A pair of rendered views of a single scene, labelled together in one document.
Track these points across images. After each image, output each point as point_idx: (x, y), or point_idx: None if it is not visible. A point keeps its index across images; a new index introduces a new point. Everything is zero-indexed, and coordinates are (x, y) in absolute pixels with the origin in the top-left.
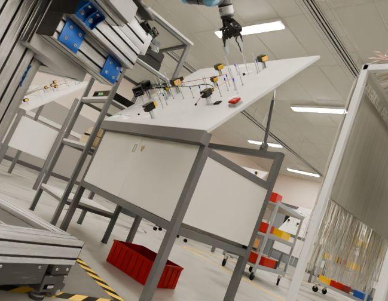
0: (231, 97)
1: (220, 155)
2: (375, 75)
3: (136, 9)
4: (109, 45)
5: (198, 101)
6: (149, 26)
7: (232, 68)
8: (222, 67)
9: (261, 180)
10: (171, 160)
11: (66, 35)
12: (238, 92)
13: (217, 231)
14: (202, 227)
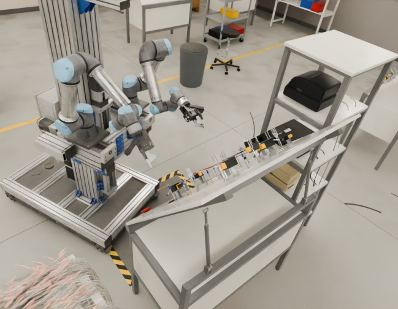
0: (172, 202)
1: (137, 245)
2: (76, 276)
3: (61, 155)
4: (84, 162)
5: (168, 192)
6: (186, 110)
7: (298, 144)
8: (262, 148)
9: (170, 290)
10: None
11: (73, 158)
12: (180, 199)
13: (152, 293)
14: (143, 282)
